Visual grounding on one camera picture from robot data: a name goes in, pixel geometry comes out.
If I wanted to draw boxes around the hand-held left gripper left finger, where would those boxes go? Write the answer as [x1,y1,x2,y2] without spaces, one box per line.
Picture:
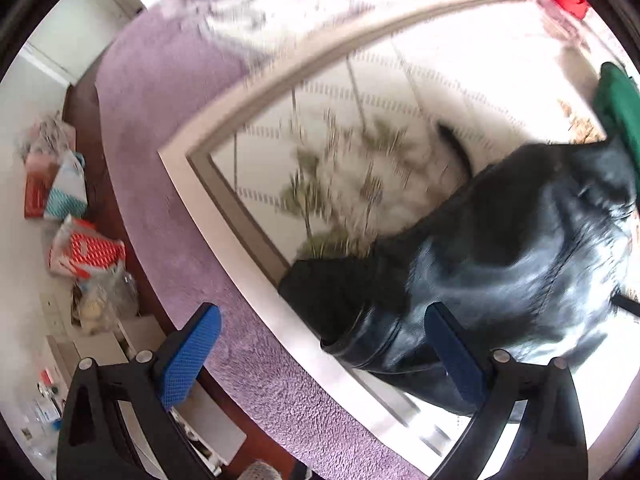
[56,302,222,480]

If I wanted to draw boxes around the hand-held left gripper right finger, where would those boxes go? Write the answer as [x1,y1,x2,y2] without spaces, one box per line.
[424,302,589,480]

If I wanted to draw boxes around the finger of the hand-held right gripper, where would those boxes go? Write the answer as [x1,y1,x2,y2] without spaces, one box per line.
[612,294,640,317]

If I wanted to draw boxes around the black leather jacket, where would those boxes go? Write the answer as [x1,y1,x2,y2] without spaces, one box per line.
[277,122,640,417]

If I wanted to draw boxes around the clear plastic bag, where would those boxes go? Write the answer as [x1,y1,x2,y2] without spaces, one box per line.
[71,264,139,335]

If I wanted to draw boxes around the person's legs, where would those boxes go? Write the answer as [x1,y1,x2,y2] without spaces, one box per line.
[240,461,313,480]

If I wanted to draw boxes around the red and white packet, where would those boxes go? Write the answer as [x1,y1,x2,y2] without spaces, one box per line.
[49,216,127,281]

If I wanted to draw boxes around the green garment with white stripes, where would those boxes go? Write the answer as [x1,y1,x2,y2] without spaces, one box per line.
[592,61,640,181]

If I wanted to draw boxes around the teal patterned bag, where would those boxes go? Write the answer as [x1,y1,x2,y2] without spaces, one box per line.
[44,151,89,222]

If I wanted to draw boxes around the red box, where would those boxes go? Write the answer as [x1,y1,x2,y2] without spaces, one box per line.
[24,152,57,219]

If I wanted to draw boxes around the bed with floral cover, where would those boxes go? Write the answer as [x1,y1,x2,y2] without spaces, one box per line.
[95,0,626,480]

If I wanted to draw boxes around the crumpled patterned bag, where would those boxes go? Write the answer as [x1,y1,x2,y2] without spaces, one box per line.
[16,111,77,157]

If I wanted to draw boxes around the white diamond-pattern mat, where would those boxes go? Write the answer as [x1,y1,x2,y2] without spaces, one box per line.
[157,0,640,461]

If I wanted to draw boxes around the white wardrobe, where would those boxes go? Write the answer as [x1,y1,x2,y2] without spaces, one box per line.
[0,0,176,86]

